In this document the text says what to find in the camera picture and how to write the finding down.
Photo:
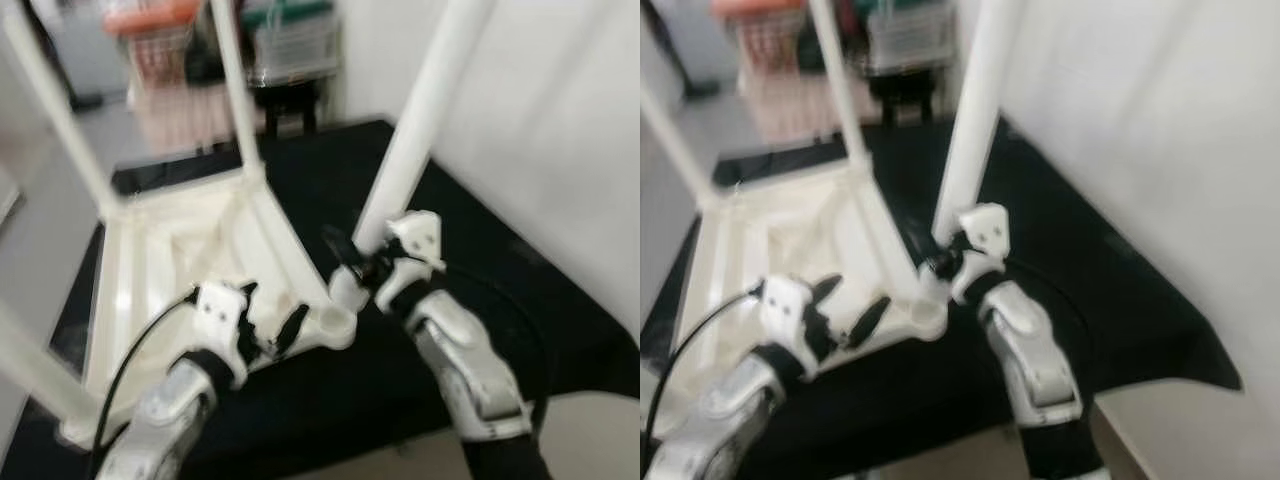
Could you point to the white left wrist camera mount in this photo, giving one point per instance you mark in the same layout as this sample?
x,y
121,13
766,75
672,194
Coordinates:
x,y
215,315
785,305

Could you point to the white plastic table top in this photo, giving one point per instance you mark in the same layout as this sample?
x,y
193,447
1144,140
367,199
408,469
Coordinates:
x,y
800,240
200,250

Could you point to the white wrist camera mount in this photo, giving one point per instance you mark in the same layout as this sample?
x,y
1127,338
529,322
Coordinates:
x,y
215,315
785,305
420,235
985,228

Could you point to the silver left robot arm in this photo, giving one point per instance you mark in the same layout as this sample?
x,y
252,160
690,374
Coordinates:
x,y
160,420
720,420

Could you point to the clear plastic storage box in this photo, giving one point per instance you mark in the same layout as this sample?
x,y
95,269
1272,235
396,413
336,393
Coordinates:
x,y
295,45
910,40

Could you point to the black tablecloth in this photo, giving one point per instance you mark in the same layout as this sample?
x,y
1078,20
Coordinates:
x,y
950,400
350,400

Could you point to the black round stool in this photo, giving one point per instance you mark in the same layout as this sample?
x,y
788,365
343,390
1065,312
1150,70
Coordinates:
x,y
290,105
905,100

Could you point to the orange lid storage bin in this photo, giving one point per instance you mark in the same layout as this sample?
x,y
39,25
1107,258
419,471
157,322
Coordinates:
x,y
150,15
755,8

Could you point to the beige table cover cloth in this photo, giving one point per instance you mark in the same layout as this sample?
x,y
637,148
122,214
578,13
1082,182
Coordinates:
x,y
800,105
185,115

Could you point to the white plastic table leg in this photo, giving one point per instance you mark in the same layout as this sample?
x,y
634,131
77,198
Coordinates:
x,y
420,120
680,150
40,375
975,120
235,90
60,110
840,90

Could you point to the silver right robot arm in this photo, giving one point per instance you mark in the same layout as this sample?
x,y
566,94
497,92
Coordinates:
x,y
470,370
1030,360

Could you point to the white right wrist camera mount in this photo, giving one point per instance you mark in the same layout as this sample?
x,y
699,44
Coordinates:
x,y
985,228
420,235

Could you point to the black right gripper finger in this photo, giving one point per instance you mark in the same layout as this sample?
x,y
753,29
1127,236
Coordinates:
x,y
340,247
930,245

